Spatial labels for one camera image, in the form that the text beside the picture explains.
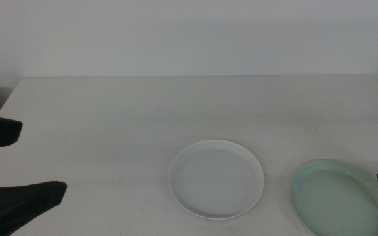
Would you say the pale green shallow bowl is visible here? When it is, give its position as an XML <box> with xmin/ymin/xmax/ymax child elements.
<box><xmin>289</xmin><ymin>159</ymin><xmax>378</xmax><ymax>236</ymax></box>

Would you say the grey shallow bowl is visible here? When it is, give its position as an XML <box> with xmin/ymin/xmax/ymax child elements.
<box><xmin>169</xmin><ymin>139</ymin><xmax>265</xmax><ymax>219</ymax></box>

